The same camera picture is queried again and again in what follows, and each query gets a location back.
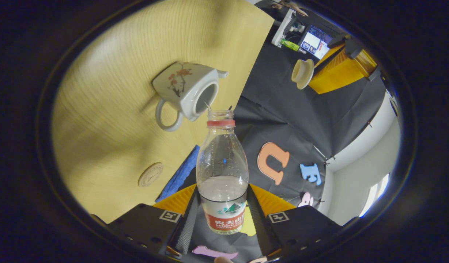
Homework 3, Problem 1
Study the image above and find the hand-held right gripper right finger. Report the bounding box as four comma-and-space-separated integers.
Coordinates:
246, 184, 344, 258

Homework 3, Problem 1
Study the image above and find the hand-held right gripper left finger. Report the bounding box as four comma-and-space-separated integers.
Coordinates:
107, 184, 201, 256

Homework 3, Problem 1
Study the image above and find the round wooden coaster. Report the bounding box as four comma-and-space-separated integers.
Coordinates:
138, 162, 164, 188

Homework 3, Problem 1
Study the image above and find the clear plastic water bottle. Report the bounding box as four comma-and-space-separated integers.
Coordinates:
196, 110, 249, 235

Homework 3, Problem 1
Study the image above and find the white floral teacup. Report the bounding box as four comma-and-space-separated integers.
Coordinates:
152, 62, 229, 132

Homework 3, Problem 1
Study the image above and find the green bottle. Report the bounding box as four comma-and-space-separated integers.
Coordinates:
280, 39, 301, 52

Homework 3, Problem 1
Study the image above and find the computer monitor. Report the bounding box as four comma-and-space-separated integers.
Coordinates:
299, 25, 334, 60

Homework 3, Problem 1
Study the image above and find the blue towel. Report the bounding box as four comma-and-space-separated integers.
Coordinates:
155, 145, 201, 202

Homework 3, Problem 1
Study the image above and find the white side table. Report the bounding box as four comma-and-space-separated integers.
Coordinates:
271, 9, 297, 47

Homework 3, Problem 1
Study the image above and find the ceiling lamp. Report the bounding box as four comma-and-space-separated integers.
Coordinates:
359, 174, 389, 218

